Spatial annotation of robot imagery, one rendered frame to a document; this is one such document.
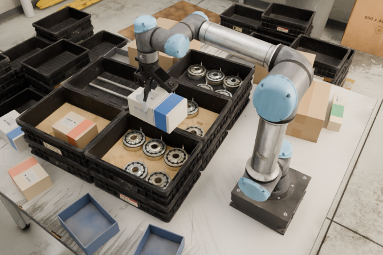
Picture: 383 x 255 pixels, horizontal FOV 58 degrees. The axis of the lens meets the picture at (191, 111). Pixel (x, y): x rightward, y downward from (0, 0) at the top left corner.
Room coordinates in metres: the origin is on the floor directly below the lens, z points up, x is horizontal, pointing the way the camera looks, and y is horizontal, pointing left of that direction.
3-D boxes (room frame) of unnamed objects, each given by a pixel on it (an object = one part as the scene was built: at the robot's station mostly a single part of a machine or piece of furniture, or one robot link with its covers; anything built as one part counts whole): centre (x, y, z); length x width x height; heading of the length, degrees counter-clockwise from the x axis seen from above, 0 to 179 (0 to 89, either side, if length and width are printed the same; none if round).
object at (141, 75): (1.04, 0.16, 1.25); 0.09 x 0.08 x 0.12; 56
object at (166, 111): (1.03, 0.13, 1.09); 0.20 x 0.12 x 0.09; 56
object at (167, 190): (0.96, 0.19, 0.92); 0.40 x 0.30 x 0.02; 61
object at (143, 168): (0.89, 0.23, 0.86); 0.10 x 0.10 x 0.01
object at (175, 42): (1.00, 0.06, 1.40); 0.11 x 0.11 x 0.08; 55
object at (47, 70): (2.14, 0.99, 0.37); 0.40 x 0.30 x 0.45; 146
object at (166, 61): (1.90, 0.16, 0.80); 0.40 x 0.30 x 0.20; 155
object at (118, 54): (1.85, 0.49, 0.73); 0.27 x 0.20 x 0.05; 152
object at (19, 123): (1.15, 0.54, 0.92); 0.40 x 0.30 x 0.02; 61
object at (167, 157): (0.96, 0.07, 0.86); 0.10 x 0.10 x 0.01
